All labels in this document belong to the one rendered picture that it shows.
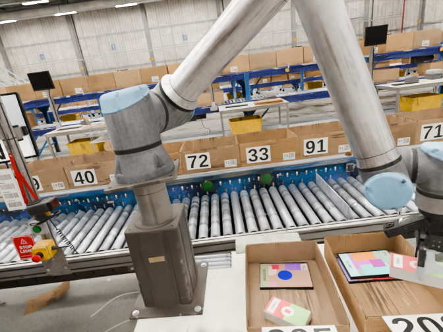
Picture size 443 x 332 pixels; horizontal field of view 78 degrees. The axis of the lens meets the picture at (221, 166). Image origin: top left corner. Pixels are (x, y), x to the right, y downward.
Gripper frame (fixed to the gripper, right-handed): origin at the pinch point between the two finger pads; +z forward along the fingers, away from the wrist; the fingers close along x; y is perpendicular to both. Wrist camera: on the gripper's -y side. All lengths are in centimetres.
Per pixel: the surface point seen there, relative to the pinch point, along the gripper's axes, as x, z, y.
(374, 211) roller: 62, 18, -14
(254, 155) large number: 77, -3, -86
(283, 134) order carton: 116, -7, -79
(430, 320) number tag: -11.4, 6.9, 3.1
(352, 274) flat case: 6.9, 14.1, -17.4
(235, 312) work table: -22, 17, -50
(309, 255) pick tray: 12.1, 14.4, -33.8
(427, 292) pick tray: 10.4, 16.7, 4.9
